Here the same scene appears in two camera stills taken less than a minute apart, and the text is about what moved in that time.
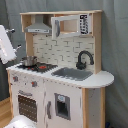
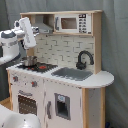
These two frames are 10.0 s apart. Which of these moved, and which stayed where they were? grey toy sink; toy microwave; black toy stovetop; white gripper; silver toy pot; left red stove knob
Moved: white gripper; toy microwave
Stayed: black toy stovetop; silver toy pot; grey toy sink; left red stove knob
